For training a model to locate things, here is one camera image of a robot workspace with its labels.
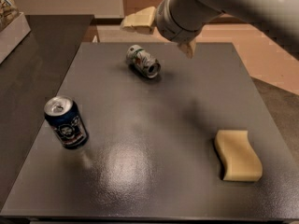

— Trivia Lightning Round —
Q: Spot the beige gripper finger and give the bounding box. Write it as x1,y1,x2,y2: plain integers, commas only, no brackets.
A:
121,7,156,34
178,39,196,59

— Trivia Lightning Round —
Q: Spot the white green 7up can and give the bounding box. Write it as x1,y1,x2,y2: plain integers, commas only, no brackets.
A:
126,45,161,78

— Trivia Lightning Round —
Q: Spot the yellow sponge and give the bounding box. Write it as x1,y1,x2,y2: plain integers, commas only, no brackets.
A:
214,130,263,182

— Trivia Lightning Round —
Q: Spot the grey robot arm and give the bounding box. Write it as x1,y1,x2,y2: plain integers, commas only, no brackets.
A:
121,0,299,59

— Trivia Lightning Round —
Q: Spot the dark side table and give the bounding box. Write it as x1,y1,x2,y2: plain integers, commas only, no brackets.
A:
0,15,93,210

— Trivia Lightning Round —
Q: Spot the white box with snacks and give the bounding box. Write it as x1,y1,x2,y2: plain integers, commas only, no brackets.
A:
0,0,31,63

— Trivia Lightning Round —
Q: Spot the dark blue soda can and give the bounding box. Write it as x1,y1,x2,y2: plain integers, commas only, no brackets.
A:
44,96,89,149

